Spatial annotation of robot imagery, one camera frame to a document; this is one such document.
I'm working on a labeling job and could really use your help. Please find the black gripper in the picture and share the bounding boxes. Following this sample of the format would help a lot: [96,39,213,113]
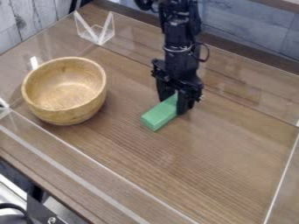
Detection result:
[152,43,204,116]

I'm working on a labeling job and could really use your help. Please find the green rectangular block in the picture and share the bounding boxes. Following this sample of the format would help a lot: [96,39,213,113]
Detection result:
[141,94,177,131]

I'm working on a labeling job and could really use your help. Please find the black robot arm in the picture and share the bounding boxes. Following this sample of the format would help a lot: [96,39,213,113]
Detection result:
[134,0,209,115]

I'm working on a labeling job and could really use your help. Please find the wooden bowl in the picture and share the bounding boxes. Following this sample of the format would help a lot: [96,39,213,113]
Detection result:
[21,57,108,126]

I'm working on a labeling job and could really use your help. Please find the clear acrylic enclosure wall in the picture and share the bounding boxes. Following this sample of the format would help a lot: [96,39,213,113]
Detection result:
[0,15,299,224]

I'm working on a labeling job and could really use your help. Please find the black metal clamp bracket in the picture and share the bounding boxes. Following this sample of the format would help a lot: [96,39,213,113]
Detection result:
[26,196,58,224]

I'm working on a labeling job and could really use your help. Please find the black cable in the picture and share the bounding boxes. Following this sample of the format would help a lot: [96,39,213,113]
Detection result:
[0,202,33,224]

